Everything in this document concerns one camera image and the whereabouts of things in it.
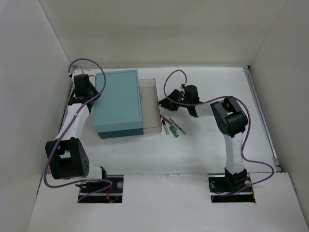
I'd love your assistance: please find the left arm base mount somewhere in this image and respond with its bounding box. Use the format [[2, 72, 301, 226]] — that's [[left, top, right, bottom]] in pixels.
[[76, 175, 124, 203]]

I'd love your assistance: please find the red white makeup pencil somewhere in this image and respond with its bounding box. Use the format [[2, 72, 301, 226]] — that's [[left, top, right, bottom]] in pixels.
[[160, 114, 172, 125]]

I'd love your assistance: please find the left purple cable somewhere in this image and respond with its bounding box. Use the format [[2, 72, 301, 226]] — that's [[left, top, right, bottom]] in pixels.
[[43, 58, 113, 200]]

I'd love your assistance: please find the green tube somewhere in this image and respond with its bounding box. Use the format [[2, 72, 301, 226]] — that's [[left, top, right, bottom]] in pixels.
[[169, 125, 179, 138]]

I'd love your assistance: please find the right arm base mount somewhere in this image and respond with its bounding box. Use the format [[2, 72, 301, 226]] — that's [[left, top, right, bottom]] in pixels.
[[208, 175, 256, 203]]

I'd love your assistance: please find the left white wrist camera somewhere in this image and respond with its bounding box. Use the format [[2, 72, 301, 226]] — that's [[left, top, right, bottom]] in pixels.
[[68, 68, 84, 79]]

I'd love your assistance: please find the teal makeup organizer box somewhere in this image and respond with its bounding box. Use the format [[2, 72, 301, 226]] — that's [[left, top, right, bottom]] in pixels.
[[92, 70, 144, 139]]

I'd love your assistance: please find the black silver makeup pencil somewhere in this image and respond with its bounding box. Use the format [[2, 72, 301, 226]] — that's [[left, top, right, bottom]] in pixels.
[[162, 119, 169, 135]]

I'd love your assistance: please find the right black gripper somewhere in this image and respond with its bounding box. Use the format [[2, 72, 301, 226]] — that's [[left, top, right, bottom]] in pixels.
[[159, 89, 190, 112]]

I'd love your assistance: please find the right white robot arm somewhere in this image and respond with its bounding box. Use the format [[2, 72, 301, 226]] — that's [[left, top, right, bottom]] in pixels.
[[158, 85, 248, 193]]

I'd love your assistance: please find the purple cable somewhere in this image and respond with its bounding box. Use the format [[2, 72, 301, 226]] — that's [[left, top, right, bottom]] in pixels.
[[43, 58, 113, 200], [163, 70, 275, 196]]

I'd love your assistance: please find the grey makeup pencil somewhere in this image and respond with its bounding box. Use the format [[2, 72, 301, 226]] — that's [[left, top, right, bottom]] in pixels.
[[169, 117, 186, 135]]

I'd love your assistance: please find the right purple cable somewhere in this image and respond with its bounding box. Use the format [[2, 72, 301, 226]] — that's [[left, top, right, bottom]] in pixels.
[[163, 70, 275, 196]]

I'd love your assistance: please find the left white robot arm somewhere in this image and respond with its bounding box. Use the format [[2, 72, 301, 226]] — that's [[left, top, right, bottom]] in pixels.
[[45, 74, 108, 193]]

